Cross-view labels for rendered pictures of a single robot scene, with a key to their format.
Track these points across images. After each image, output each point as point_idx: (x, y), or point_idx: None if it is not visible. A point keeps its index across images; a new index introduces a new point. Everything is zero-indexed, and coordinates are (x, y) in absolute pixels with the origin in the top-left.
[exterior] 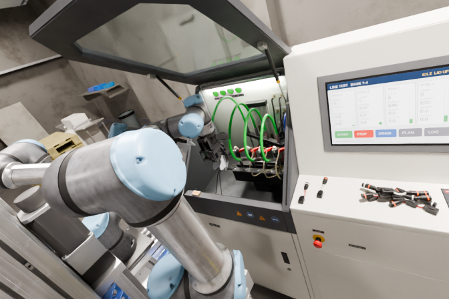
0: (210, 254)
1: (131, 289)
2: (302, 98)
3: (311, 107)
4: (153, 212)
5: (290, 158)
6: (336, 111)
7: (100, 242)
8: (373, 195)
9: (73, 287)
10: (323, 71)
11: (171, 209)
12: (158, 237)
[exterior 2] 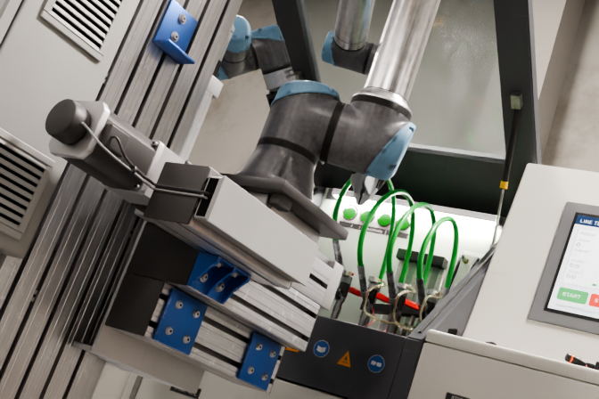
0: (416, 64)
1: (194, 127)
2: (529, 223)
3: (538, 240)
4: None
5: (462, 293)
6: (575, 256)
7: (227, 45)
8: (586, 362)
9: (232, 11)
10: (579, 198)
11: None
12: None
